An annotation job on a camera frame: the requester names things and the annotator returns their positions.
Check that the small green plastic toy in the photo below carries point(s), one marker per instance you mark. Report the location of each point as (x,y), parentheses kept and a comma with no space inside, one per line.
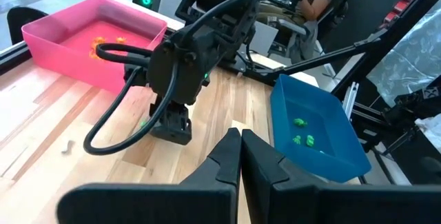
(300,122)
(310,140)
(143,124)
(297,139)

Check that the small white plastic bone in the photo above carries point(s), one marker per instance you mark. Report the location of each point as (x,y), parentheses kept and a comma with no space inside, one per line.
(68,147)

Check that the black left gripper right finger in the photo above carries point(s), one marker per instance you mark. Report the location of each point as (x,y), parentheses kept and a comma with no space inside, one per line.
(327,203)

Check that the black clamp bracket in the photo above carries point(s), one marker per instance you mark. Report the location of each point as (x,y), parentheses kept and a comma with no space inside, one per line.
(20,20)

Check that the small orange plastic spider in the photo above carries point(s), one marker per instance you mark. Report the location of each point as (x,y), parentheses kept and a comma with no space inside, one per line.
(93,54)
(120,40)
(98,42)

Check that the grey jacket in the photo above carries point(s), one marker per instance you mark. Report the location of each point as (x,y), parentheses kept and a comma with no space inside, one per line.
(306,41)

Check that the silver aluminium extrusion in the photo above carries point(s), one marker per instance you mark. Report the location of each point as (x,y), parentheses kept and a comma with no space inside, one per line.
(351,100)

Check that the pink plastic bin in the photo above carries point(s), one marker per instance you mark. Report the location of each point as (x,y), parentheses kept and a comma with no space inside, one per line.
(51,45)

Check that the black equipment with X mark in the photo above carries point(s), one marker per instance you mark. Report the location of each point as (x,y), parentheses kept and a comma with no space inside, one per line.
(413,103)

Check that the red storage bins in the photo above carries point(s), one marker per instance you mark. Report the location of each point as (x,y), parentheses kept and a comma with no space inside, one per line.
(401,7)

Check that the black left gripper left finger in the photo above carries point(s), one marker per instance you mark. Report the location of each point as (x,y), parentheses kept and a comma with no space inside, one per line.
(155,203)

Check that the blue plastic bin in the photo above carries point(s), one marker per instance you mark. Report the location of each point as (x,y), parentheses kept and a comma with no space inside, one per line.
(330,155)

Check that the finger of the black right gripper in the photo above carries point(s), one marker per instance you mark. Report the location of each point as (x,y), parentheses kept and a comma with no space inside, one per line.
(181,127)
(162,127)

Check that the grey plastic sheet partition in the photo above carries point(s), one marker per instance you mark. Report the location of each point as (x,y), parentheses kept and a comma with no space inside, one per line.
(413,55)

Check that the black office chair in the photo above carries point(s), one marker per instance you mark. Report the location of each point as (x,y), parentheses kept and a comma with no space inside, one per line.
(341,7)

